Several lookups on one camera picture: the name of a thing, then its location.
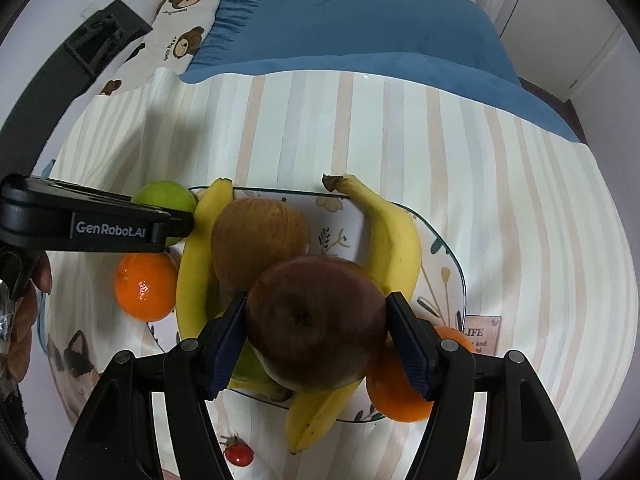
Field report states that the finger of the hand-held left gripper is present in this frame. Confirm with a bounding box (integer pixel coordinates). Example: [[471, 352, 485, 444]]
[[166, 211, 197, 249]]

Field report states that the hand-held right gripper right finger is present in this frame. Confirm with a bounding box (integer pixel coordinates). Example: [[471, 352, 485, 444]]
[[385, 290, 581, 480]]

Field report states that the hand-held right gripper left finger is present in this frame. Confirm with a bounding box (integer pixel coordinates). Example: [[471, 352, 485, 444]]
[[57, 290, 250, 480]]

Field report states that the green apple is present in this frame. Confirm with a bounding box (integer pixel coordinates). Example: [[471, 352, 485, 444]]
[[131, 181, 197, 247], [232, 340, 271, 383]]

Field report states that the yellow banana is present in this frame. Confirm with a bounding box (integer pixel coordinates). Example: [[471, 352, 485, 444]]
[[285, 174, 422, 456], [176, 177, 293, 403]]

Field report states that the orange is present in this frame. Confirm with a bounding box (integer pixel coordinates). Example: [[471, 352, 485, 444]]
[[114, 251, 179, 323], [365, 325, 476, 423]]

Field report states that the oval floral plate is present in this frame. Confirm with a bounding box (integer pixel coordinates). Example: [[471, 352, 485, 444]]
[[147, 186, 468, 426]]

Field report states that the person's left hand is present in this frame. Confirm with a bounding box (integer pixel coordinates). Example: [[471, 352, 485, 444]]
[[0, 252, 53, 400]]

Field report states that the brown blanket label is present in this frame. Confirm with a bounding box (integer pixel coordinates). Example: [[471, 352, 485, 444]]
[[462, 316, 502, 356]]

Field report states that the red cherry tomato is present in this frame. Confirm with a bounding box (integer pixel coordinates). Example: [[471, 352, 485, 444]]
[[223, 435, 254, 467]]

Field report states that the cat printed striped blanket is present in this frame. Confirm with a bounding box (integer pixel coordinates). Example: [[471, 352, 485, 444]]
[[37, 67, 638, 480]]

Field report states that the bear print pillow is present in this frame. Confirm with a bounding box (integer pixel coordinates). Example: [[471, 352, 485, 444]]
[[97, 0, 221, 97]]

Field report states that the blue bed sheet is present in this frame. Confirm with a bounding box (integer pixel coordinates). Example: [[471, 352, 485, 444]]
[[179, 0, 586, 143]]

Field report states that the white door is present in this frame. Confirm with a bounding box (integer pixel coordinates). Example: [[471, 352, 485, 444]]
[[495, 0, 628, 103]]

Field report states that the black bracket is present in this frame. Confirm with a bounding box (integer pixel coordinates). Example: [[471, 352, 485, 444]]
[[0, 0, 153, 136]]

